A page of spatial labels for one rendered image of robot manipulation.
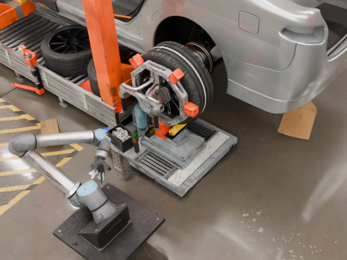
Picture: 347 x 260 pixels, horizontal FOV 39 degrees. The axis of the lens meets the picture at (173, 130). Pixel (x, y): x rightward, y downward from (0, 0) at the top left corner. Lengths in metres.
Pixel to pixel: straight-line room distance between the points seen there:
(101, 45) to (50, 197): 1.42
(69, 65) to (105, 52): 1.18
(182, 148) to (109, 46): 1.09
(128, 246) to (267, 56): 1.68
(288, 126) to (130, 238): 2.04
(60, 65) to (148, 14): 1.31
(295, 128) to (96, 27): 2.17
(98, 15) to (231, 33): 1.00
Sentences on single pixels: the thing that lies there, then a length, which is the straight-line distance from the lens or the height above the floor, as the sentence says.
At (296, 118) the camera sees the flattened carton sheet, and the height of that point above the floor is 0.01.
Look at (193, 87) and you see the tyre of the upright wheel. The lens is 3.68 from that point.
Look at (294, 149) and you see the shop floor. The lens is 4.67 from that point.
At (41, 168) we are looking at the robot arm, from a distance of 3.64.
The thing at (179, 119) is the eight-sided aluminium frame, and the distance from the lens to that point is 3.82.
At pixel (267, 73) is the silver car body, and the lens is 3.66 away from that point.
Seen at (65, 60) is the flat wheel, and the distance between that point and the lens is 5.08.
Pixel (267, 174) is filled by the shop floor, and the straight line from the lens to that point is 4.43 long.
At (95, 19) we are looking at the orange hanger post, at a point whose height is 1.39.
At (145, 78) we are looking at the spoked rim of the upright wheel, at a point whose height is 0.84.
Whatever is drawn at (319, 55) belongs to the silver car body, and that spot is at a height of 1.29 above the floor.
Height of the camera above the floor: 3.31
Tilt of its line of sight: 43 degrees down
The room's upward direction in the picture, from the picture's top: 4 degrees counter-clockwise
